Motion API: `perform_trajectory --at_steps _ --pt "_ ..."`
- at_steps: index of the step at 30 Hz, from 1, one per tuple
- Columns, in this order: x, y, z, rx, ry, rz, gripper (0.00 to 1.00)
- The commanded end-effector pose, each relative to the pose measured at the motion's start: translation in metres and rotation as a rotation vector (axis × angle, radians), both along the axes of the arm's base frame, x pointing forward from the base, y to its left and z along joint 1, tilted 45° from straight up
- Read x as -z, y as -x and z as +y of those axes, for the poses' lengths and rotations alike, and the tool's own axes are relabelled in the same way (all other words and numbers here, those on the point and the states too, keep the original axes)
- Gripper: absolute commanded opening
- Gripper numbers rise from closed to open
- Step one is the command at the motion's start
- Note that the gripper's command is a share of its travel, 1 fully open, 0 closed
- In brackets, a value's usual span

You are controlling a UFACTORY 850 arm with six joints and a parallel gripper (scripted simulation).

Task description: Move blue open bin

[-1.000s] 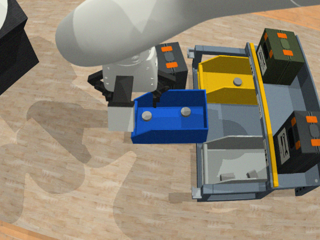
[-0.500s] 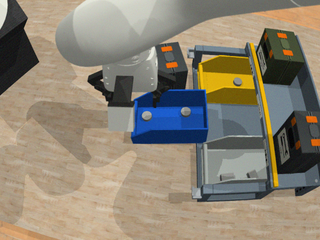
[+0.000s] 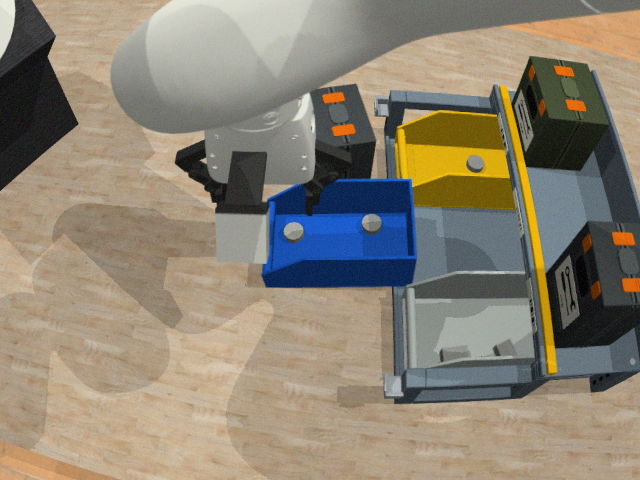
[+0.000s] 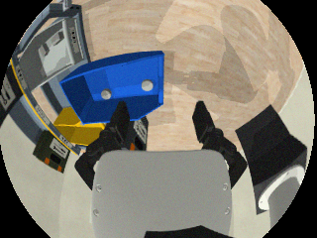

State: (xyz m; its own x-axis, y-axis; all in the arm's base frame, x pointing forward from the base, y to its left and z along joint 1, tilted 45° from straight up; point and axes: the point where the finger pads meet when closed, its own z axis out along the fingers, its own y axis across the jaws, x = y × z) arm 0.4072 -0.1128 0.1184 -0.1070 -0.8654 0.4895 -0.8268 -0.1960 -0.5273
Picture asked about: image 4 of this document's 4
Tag yellow open bin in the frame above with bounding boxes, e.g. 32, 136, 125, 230
53, 107, 106, 146

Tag blue bin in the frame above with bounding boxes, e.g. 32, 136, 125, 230
59, 51, 164, 124

